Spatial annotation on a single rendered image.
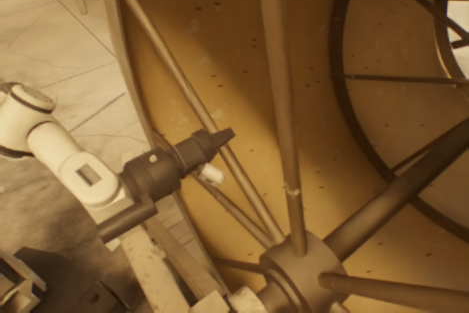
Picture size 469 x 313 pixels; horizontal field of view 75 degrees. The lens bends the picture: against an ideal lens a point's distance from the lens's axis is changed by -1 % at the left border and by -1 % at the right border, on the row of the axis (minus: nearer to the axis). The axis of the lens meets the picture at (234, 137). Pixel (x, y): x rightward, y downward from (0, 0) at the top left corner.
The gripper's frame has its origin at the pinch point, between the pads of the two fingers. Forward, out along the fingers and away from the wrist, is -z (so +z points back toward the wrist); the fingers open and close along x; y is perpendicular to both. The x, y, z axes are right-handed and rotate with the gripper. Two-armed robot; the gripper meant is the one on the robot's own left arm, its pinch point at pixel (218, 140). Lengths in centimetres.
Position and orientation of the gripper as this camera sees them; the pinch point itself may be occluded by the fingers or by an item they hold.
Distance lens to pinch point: 61.6
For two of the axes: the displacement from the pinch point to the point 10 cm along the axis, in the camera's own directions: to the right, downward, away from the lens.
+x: -2.7, 3.3, 9.1
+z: -8.1, 4.4, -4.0
